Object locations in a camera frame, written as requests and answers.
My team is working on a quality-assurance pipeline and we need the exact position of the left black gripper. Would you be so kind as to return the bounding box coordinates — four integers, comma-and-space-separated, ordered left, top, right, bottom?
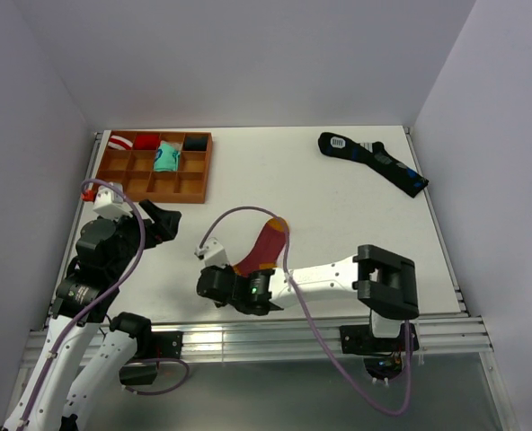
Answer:
105, 198, 180, 278

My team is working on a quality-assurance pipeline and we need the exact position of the maroon purple striped sock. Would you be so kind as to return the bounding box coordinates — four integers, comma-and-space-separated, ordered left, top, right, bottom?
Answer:
234, 217, 288, 277

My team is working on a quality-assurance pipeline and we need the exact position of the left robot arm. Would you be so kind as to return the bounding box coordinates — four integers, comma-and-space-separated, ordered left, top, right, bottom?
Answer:
2, 200, 182, 430

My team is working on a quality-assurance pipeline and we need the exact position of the brown wooden divider tray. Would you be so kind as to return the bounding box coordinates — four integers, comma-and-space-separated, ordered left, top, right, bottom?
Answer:
94, 129, 213, 204

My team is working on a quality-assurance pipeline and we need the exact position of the mint green rolled sock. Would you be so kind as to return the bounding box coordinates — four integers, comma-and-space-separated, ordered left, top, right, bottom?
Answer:
153, 141, 181, 172

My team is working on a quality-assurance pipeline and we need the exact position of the dark teal rolled sock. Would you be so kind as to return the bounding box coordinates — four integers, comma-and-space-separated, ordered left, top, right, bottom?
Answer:
182, 136, 208, 152

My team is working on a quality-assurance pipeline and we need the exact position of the red white striped rolled sock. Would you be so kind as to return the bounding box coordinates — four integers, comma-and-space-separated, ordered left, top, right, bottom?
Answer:
107, 135, 133, 151

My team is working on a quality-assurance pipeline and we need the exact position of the black blue sock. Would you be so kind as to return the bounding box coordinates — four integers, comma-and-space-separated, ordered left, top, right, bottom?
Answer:
317, 132, 429, 198

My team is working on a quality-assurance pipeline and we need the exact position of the aluminium frame rail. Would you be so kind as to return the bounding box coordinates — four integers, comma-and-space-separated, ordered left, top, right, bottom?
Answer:
21, 313, 494, 367

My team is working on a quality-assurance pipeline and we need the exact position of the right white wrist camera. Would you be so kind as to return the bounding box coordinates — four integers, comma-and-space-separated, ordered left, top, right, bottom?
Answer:
195, 237, 229, 268

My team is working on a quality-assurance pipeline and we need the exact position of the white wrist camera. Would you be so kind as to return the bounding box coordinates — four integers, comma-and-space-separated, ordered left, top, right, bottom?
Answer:
195, 237, 229, 268
81, 182, 130, 220

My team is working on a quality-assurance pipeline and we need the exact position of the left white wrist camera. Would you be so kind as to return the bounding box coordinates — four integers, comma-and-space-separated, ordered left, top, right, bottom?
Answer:
81, 182, 130, 220

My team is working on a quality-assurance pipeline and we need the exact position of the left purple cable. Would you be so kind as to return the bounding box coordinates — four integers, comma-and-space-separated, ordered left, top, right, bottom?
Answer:
13, 178, 191, 427

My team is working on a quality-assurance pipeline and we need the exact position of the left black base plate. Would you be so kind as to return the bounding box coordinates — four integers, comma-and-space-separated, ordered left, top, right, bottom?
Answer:
134, 330, 183, 359

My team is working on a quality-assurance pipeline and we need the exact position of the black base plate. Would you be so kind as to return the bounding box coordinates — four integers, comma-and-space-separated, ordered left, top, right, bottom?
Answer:
339, 322, 406, 356
134, 330, 183, 359

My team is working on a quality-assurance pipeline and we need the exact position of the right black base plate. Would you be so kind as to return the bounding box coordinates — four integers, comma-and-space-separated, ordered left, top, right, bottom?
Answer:
339, 322, 406, 356

